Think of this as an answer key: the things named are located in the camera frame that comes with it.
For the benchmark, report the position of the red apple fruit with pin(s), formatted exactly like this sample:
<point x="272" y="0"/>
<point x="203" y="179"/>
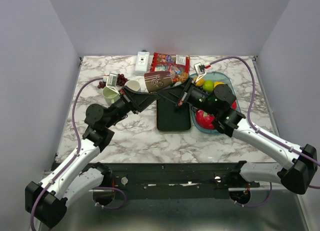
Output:
<point x="234" y="105"/>

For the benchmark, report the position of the light green large mug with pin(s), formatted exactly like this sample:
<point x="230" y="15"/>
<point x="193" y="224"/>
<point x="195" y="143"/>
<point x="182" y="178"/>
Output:
<point x="111" y="95"/>

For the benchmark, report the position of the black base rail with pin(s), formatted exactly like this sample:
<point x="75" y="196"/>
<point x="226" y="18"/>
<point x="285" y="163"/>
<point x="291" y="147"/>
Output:
<point x="155" y="181"/>

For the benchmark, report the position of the orange fruit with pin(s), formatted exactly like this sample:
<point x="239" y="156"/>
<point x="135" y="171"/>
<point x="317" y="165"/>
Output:
<point x="199" y="81"/>

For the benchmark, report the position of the mint green mug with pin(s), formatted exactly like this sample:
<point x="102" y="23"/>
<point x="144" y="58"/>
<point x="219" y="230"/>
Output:
<point x="177" y="84"/>

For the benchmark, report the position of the brown striped mug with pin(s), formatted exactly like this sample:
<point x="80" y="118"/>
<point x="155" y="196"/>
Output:
<point x="157" y="80"/>

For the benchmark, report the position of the red snack bag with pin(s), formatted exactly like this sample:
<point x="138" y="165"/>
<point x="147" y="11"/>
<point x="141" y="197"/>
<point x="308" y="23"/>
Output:
<point x="177" y="65"/>

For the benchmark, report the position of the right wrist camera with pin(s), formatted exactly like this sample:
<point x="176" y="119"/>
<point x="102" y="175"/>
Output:
<point x="200" y="70"/>

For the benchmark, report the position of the dark red grape bunch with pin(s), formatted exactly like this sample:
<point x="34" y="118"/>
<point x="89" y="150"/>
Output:
<point x="121" y="80"/>

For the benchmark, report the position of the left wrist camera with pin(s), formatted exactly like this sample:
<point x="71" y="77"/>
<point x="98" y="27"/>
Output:
<point x="110" y="81"/>

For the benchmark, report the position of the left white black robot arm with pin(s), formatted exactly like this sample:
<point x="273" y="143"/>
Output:
<point x="49" y="199"/>

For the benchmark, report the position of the yellow lemon fruit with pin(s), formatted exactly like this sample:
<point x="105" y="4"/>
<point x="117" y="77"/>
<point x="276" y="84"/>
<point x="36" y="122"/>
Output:
<point x="216" y="83"/>

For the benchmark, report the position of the red dragon fruit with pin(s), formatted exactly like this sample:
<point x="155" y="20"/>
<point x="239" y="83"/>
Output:
<point x="204" y="120"/>

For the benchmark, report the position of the black tray gold rim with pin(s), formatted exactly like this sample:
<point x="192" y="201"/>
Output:
<point x="172" y="118"/>

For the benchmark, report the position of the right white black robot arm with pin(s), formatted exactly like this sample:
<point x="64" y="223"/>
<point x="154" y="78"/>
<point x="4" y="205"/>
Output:
<point x="298" y="165"/>

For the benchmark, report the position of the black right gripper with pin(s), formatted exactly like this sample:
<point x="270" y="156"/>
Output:
<point x="177" y="94"/>

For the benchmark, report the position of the green lime fruit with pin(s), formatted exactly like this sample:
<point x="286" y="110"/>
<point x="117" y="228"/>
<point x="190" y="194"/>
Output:
<point x="208" y="86"/>

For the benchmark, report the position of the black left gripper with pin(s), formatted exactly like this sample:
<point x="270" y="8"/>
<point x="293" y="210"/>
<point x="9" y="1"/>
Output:
<point x="125" y="94"/>

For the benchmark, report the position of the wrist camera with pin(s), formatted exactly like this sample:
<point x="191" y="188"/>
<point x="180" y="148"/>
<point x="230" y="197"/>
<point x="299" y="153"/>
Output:
<point x="110" y="81"/>
<point x="200" y="70"/>

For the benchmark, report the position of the white rectangular box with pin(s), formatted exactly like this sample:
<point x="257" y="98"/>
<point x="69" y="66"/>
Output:
<point x="141" y="64"/>

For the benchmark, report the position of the light blue hexagonal mug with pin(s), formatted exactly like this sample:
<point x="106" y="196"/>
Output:
<point x="133" y="85"/>

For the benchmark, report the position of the teal transparent fruit container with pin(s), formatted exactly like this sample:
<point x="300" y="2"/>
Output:
<point x="232" y="91"/>

